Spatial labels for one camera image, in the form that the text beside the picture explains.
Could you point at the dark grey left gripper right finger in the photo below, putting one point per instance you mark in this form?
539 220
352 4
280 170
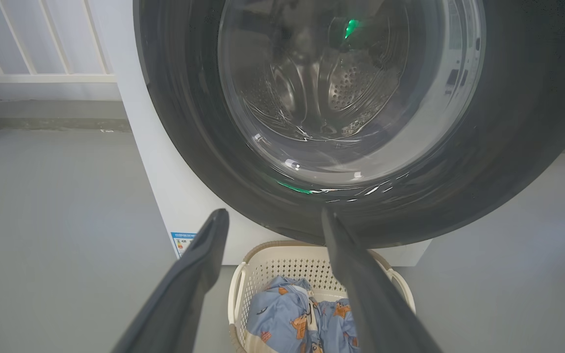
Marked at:
375 314

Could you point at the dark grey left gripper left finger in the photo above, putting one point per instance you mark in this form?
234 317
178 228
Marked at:
184 304

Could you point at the blue bear print garment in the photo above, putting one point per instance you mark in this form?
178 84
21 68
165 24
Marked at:
336 323

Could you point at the blue and cream bear garment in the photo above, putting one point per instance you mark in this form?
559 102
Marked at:
275 314

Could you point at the dark round washing machine door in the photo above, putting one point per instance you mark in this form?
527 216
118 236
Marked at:
508 147

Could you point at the cream perforated laundry basket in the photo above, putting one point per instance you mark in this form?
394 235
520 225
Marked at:
282 264

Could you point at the white washing machine body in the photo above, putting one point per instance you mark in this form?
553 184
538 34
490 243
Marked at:
174 196

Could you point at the blue energy label sticker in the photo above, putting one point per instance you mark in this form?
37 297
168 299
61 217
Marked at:
182 242

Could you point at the white railing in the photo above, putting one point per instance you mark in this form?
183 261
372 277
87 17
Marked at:
42 78

